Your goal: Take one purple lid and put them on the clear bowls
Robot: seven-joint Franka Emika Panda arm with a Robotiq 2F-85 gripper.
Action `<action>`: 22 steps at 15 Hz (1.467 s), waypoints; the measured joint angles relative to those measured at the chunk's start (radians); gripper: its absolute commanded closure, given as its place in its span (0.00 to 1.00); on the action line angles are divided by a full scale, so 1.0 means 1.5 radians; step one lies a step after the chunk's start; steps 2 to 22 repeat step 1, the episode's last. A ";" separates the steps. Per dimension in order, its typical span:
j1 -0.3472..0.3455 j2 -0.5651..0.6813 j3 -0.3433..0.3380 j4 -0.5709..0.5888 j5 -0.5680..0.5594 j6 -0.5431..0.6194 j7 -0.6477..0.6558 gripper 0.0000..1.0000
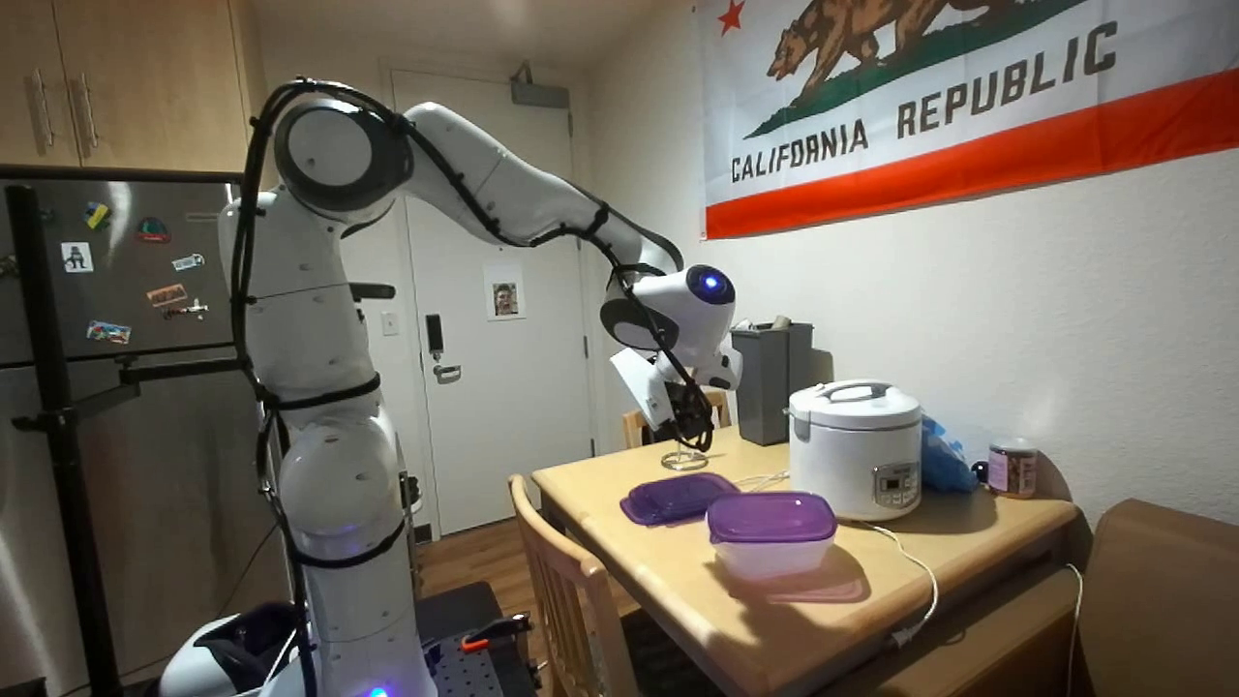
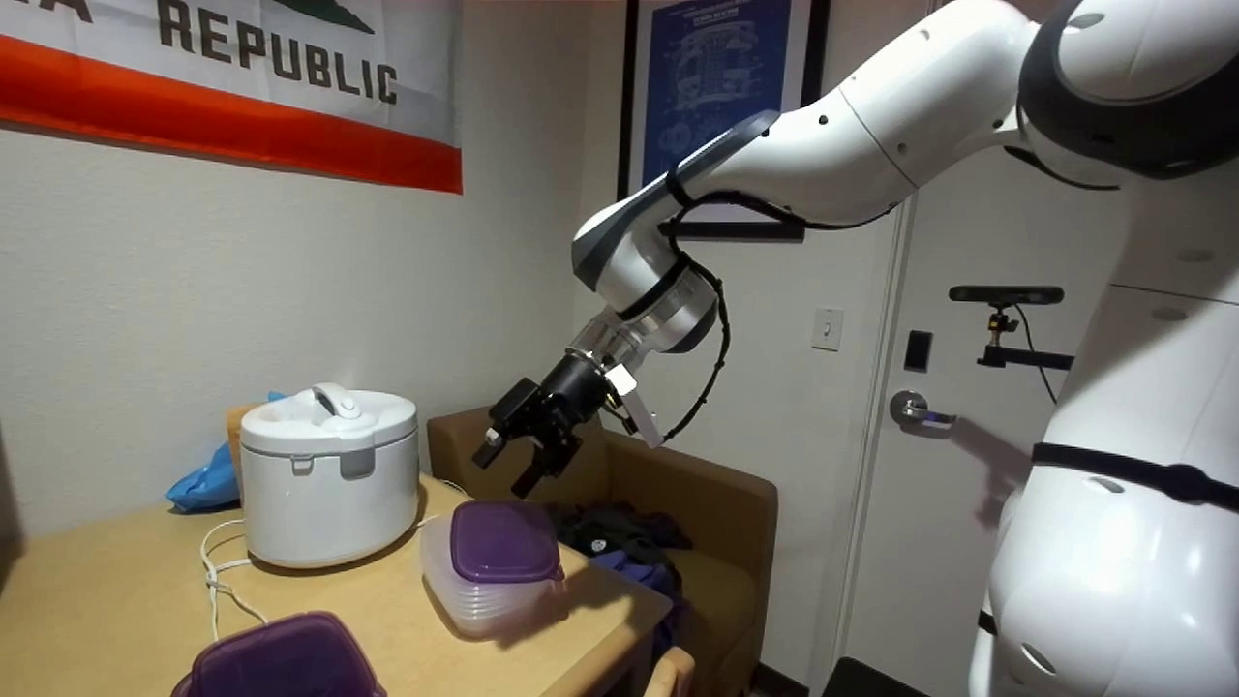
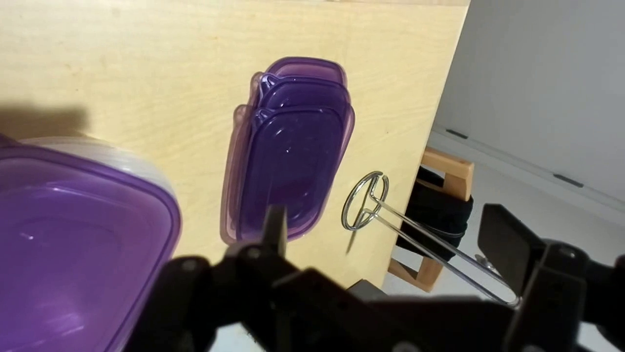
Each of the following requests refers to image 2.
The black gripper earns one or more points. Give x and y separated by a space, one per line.
546 408

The purple plastic lid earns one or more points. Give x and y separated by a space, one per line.
503 542

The clear plastic bowl stack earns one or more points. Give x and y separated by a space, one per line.
486 604

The purple bowl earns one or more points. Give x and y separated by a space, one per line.
276 660

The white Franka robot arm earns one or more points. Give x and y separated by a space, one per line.
1124 542

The dark clothes pile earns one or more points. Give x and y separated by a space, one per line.
632 542

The white rice cooker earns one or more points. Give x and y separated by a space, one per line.
329 478

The wooden chair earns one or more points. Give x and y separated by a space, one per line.
666 677

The blue cloth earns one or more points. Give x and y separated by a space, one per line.
205 484

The California Republic flag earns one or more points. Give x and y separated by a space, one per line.
258 129

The black door lock plate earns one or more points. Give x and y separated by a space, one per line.
919 351

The blue framed poster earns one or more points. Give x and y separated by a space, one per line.
699 62

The white door with lever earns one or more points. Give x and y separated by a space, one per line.
941 542

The dark grey bin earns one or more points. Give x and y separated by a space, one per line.
10 515

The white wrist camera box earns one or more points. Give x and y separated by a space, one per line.
632 402

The white light switch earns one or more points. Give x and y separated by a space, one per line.
826 331

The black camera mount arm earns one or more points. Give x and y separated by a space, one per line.
1019 353

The black stereo camera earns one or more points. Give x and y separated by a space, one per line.
1009 296

